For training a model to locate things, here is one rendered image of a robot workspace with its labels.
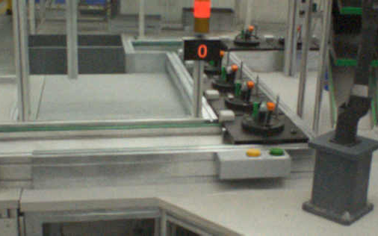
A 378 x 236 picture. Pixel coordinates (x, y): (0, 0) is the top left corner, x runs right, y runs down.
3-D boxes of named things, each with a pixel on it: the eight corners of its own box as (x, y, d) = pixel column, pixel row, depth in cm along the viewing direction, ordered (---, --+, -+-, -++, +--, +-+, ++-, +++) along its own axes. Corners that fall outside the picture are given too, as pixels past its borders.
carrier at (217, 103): (284, 119, 224) (287, 84, 221) (217, 120, 220) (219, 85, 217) (266, 99, 247) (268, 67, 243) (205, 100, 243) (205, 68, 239)
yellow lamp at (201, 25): (210, 33, 206) (211, 17, 205) (195, 33, 205) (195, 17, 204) (207, 30, 211) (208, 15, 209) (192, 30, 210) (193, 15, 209)
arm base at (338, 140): (349, 147, 167) (352, 125, 165) (328, 141, 171) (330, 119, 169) (362, 141, 172) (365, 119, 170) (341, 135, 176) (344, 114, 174)
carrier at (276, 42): (320, 51, 334) (322, 28, 330) (275, 51, 330) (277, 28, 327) (305, 42, 357) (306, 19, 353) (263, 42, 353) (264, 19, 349)
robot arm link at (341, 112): (335, 125, 166) (338, 101, 164) (336, 114, 175) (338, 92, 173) (362, 127, 165) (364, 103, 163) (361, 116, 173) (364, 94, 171)
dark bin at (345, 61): (376, 67, 199) (382, 48, 194) (335, 66, 199) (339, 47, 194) (361, 16, 220) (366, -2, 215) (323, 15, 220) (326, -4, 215)
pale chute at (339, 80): (372, 130, 204) (376, 123, 200) (331, 128, 204) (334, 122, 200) (364, 55, 217) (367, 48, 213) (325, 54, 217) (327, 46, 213)
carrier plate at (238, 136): (309, 144, 200) (309, 137, 200) (234, 146, 197) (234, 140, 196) (286, 120, 223) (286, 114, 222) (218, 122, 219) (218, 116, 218)
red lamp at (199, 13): (211, 17, 205) (211, 1, 203) (195, 17, 204) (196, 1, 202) (208, 15, 209) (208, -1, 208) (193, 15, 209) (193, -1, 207)
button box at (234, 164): (290, 176, 188) (291, 157, 186) (220, 179, 185) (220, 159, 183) (282, 167, 195) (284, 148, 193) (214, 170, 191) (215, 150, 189)
